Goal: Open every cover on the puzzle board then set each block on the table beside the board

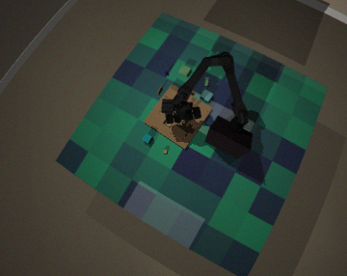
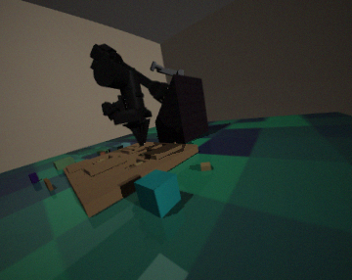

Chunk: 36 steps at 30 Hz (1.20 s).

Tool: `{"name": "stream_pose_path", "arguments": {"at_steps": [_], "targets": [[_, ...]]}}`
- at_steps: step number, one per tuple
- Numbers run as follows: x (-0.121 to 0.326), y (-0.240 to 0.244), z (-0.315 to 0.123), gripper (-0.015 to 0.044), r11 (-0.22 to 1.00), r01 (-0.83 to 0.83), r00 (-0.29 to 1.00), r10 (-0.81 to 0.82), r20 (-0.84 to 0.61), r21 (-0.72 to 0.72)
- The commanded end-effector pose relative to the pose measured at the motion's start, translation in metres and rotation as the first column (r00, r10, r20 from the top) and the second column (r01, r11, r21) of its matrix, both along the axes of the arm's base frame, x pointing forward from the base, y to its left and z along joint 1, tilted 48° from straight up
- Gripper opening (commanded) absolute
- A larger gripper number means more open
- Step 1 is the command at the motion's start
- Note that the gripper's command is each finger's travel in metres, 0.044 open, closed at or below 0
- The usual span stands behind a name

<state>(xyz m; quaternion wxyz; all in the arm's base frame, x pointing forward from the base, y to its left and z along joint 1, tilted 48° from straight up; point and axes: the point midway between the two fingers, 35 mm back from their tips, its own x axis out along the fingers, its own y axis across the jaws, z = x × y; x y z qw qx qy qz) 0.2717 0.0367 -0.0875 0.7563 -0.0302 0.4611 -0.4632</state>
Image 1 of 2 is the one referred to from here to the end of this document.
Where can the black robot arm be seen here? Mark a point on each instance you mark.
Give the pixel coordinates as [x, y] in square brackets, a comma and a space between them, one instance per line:
[180, 105]

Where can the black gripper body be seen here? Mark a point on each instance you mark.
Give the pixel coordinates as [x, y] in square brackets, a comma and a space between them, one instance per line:
[170, 118]

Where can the teal cube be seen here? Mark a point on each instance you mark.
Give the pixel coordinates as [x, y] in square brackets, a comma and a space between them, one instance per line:
[147, 138]

